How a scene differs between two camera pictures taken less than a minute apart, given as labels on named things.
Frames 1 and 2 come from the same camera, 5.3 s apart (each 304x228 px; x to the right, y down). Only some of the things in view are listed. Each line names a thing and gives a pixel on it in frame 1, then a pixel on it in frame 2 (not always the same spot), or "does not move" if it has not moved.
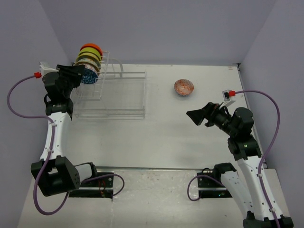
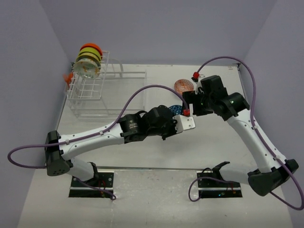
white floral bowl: x=89 y=63 does not move
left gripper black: x=74 y=72 to x=173 y=122
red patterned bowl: x=184 y=87 does not move
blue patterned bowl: x=89 y=77 to x=177 y=109
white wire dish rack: x=116 y=94 does not move
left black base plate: x=102 y=186 does not move
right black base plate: x=211 y=188 does not move
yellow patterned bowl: x=90 y=55 does not move
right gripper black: x=198 y=115 to x=191 y=97
